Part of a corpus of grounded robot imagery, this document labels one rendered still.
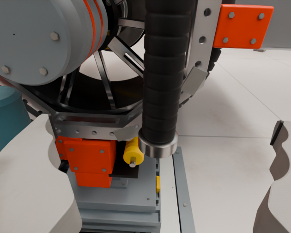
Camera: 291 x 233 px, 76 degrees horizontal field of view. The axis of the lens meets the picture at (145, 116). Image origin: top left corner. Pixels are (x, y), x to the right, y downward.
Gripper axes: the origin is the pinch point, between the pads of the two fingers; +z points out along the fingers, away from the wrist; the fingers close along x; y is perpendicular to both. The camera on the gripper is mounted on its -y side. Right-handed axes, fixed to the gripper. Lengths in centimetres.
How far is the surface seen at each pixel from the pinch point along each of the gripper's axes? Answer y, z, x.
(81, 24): -3.1, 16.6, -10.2
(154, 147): 6.6, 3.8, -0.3
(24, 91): 13.8, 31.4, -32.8
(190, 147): 83, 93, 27
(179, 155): 75, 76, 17
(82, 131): 22.2, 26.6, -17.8
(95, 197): 60, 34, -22
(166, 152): 7.4, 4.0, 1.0
